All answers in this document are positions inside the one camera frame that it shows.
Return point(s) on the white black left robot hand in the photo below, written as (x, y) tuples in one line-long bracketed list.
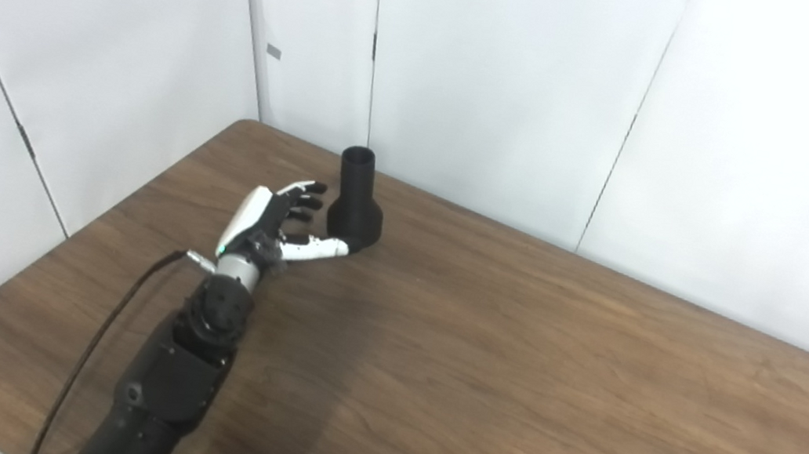
[(251, 217)]

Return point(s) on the black funnel-shaped nozzle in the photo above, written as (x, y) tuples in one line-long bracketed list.
[(355, 212)]

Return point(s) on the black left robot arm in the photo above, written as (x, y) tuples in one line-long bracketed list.
[(169, 384)]

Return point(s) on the black panel hinge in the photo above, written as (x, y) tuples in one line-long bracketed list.
[(27, 142), (374, 47)]

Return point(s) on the grey wall label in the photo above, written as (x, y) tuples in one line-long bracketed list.
[(274, 51)]

